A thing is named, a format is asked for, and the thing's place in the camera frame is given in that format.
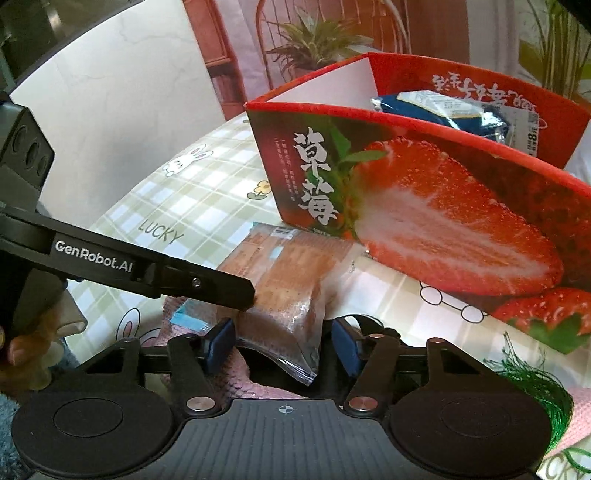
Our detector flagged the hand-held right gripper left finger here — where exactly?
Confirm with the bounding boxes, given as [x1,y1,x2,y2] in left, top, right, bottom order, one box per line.
[78,318,237,416]

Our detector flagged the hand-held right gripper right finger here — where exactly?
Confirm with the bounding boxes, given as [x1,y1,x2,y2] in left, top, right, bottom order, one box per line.
[331,316,499,416]

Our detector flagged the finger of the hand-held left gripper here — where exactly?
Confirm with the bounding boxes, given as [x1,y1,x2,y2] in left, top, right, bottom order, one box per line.
[141,258,257,309]

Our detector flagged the clear biscuit packet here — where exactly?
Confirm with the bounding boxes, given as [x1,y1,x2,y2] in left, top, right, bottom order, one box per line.
[217,222,365,385]

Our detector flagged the red strawberry print cardboard box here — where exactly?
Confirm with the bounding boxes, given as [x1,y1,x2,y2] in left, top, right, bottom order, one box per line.
[245,52,591,356]

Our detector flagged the dark blue snack packet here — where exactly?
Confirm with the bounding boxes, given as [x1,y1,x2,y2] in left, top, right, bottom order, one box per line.
[372,90,522,149]

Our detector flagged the person's left hand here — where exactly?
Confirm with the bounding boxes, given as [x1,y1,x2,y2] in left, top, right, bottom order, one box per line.
[0,302,63,393]

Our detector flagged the small light blue packet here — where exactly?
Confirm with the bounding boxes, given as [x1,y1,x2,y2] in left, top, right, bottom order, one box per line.
[171,298,219,331]

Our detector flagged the pink knitted cloth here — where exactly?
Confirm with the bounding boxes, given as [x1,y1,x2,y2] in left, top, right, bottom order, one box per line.
[139,295,262,402]
[561,385,591,448]

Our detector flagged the green checked tablecloth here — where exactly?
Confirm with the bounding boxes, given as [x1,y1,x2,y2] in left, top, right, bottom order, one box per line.
[69,113,591,480]

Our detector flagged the blue fluffy cloth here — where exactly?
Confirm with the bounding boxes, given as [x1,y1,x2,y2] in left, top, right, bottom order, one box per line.
[0,392,29,464]

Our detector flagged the green mesh net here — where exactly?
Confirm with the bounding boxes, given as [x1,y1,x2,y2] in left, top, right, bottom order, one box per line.
[485,332,591,468]

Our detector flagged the black framed window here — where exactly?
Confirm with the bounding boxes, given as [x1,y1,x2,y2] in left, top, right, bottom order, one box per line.
[0,0,139,93]

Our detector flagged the printed wall backdrop cloth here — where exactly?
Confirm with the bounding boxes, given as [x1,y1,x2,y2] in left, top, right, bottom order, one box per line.
[182,0,591,121]

